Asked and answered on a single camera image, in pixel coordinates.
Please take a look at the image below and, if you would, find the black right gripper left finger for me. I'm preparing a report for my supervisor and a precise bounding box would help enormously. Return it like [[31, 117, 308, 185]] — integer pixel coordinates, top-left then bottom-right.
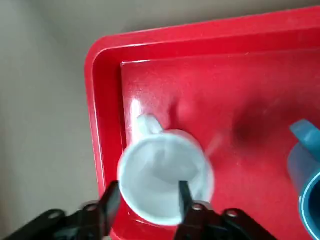
[[0, 180, 122, 240]]

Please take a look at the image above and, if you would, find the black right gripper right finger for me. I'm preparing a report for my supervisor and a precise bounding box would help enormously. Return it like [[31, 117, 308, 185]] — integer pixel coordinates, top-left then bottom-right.
[[173, 180, 278, 240]]

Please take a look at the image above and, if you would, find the white cup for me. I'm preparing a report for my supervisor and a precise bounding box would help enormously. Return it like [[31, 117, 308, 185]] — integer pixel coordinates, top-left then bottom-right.
[[117, 114, 216, 227]]

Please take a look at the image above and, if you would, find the blue cup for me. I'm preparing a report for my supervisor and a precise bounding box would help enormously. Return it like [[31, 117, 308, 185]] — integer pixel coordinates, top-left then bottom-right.
[[286, 119, 320, 240]]

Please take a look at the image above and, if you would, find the red plastic tray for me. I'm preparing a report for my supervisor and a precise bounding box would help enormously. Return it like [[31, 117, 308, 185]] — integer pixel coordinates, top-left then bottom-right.
[[84, 5, 320, 240]]

